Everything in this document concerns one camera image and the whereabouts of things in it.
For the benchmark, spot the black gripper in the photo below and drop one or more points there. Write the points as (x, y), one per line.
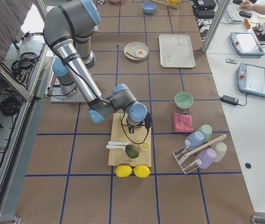
(132, 126)

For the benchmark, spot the bread slice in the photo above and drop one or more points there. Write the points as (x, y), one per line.
(131, 50)
(123, 119)

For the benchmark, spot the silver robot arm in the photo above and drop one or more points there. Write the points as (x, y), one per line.
(67, 32)

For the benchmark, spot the person forearm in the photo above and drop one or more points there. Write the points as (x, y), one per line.
(249, 6)

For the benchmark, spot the bread slice on plate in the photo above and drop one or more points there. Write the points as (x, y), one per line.
(131, 50)

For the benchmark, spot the cream round plate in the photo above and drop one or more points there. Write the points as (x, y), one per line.
(140, 46)

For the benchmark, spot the half lemon slice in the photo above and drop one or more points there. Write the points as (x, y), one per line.
(144, 146)

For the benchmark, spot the green avocado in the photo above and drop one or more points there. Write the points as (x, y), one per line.
(131, 151)

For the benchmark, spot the white plastic knife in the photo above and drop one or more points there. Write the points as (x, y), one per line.
(115, 147)

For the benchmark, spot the left yellow lemon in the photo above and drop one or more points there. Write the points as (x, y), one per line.
(123, 170)

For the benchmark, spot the yellow lemon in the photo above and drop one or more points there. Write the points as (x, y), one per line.
(123, 170)
(141, 171)

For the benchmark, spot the right yellow lemon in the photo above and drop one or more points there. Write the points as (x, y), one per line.
(141, 171)

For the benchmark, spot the pink cloth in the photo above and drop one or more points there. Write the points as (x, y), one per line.
(182, 123)

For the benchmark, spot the white mug rack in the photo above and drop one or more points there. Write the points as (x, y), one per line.
(186, 164)

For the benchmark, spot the green bowl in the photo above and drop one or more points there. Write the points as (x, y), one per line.
(183, 100)

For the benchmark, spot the wooden rolling pin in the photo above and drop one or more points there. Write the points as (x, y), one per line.
(220, 138)

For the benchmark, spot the blue mug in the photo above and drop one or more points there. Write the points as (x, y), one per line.
(194, 140)

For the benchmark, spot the green mug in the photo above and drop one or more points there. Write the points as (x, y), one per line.
(207, 131)

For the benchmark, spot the fried egg toy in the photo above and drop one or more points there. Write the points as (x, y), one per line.
(140, 53)

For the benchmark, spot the purple mug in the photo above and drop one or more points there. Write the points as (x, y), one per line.
(205, 158)

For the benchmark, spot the cream bear tray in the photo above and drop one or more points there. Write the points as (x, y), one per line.
(176, 51)

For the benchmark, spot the white mug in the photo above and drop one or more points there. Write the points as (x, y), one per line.
(220, 149)

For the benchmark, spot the black power adapter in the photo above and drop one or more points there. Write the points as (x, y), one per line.
(229, 100)

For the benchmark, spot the blue bowl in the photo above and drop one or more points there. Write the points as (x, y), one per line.
(148, 7)

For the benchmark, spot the pink bowl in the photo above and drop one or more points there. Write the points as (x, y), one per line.
(115, 1)

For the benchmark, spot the wooden dish rack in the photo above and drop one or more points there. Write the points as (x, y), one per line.
(165, 3)

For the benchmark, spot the near teach pendant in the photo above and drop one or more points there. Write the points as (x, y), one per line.
(251, 79)

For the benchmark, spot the teach pendant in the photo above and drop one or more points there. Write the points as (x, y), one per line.
(251, 79)
(246, 44)

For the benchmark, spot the yellow cup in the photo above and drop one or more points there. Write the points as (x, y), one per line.
(171, 2)

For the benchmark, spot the far teach pendant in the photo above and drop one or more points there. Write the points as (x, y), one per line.
(246, 44)

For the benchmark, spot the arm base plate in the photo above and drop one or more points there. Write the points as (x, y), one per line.
(96, 28)
(65, 94)

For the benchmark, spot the aluminium frame post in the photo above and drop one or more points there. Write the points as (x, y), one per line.
(214, 25)

